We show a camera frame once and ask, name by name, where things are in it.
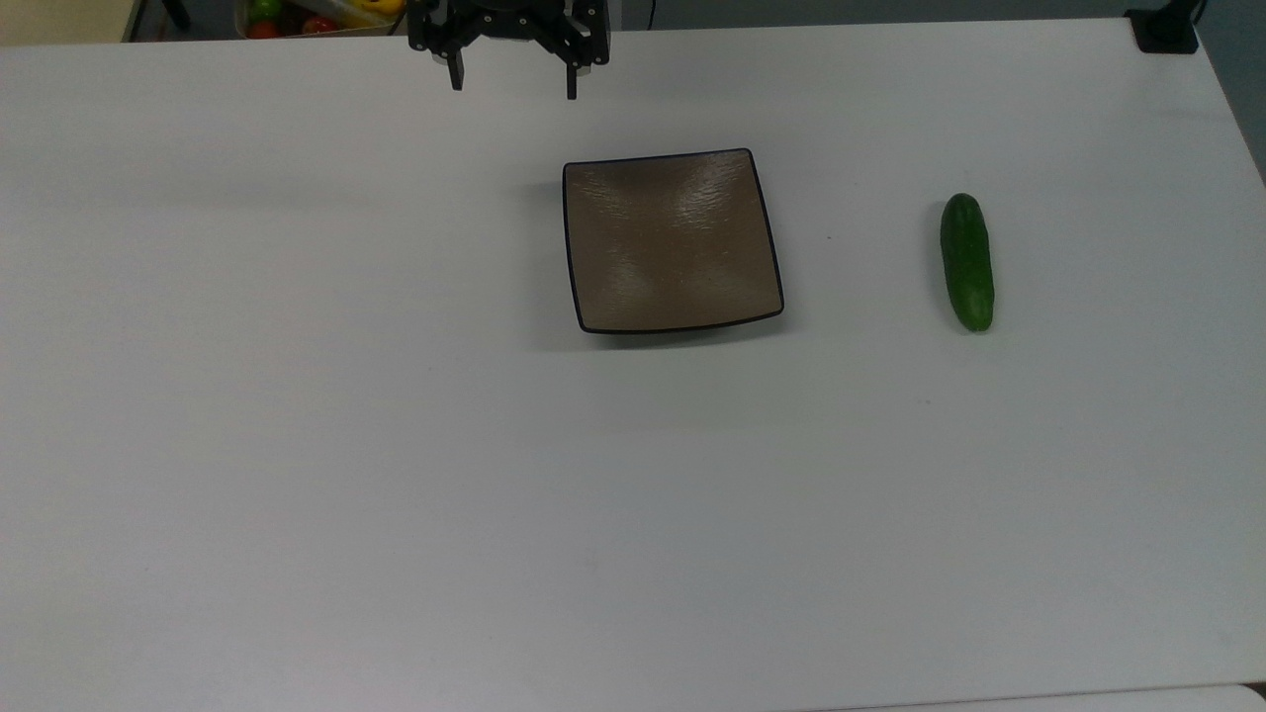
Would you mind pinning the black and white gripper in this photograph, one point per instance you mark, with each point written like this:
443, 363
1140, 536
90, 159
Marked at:
514, 22

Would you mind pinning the green cucumber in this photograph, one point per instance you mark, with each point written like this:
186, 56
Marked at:
966, 262

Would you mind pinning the square brown ceramic plate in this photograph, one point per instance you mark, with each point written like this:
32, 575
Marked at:
673, 242

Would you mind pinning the yellow toy banana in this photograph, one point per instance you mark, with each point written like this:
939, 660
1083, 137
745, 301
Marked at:
376, 6

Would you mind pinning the cardboard box of toy fruit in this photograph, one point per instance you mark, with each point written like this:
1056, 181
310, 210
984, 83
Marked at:
326, 30

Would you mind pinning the small red toy fruit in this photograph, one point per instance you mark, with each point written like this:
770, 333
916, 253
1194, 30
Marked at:
318, 26

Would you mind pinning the red toy tomato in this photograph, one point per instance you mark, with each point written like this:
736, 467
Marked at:
262, 31

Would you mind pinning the green toy apple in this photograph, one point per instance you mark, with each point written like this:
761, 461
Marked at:
264, 10

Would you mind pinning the black stand leg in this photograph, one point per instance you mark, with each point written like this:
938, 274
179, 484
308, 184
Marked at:
148, 15

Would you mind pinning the black table clamp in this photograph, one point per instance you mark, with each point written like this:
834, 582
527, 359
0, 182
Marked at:
1164, 30

